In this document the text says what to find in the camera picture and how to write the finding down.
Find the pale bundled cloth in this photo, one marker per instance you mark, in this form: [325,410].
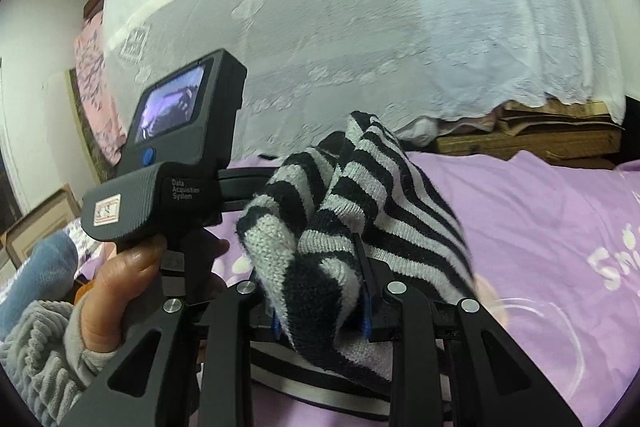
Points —
[440,129]

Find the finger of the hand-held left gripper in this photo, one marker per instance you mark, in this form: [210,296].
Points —
[235,187]

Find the person's left forearm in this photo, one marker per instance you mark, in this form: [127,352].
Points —
[40,347]

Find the wooden picture frame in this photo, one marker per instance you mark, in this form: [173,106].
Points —
[30,227]

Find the purple printed bedsheet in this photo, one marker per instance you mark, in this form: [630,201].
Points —
[525,217]

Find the orange garment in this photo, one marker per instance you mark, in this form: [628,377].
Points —
[87,288]

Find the person's left hand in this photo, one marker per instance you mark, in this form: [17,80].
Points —
[115,287]

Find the purple floral quilt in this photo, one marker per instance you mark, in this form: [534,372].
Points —
[82,237]

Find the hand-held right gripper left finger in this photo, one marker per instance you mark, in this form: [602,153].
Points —
[275,328]

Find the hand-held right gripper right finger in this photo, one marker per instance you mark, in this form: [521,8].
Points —
[366,317]

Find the blue fleece cloth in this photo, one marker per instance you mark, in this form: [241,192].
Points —
[45,267]

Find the brown cardboard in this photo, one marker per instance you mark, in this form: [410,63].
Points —
[550,117]

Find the pink cloth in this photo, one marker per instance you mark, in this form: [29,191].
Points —
[95,97]

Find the white lace cloth cover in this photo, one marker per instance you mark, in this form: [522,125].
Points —
[375,7]

